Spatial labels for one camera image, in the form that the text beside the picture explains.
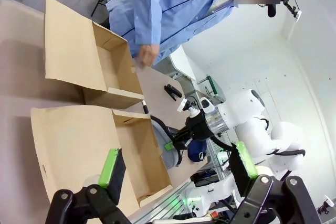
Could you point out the cardboard box with plain flap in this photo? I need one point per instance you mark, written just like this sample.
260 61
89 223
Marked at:
76 51

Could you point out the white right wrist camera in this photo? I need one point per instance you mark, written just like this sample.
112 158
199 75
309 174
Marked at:
207 104

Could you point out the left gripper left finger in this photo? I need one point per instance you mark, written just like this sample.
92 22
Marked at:
111 167

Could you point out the dark blue cap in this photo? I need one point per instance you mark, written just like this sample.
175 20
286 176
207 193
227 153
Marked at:
197 150

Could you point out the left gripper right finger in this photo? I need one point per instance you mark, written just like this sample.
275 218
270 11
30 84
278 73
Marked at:
242 165

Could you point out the person right hand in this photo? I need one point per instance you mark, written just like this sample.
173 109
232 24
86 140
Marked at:
148 54

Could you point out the aluminium profile table frame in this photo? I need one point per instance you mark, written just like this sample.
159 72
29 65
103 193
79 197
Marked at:
162 203

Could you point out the black stapler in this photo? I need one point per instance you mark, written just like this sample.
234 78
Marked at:
172 91

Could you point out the green metal clamp stand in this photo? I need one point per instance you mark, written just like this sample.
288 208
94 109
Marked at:
212 86

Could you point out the small camera on mount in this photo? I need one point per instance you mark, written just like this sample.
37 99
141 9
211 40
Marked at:
326 205

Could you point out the cardboard box with slotted flap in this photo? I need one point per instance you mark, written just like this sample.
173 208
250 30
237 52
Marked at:
78 145

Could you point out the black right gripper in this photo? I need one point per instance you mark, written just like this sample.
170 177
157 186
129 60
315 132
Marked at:
198 128

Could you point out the black marker with white cap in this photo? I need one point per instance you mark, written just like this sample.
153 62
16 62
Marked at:
145 107

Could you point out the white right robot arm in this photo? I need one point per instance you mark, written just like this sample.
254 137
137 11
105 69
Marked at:
249 119

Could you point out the white desk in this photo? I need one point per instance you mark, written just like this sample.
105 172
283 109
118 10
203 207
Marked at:
181 62

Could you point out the person torso in blue shirt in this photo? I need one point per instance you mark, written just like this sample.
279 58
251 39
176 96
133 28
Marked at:
178 9

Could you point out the person right forearm blue sleeve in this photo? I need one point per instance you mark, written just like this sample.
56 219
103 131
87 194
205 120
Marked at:
147 24

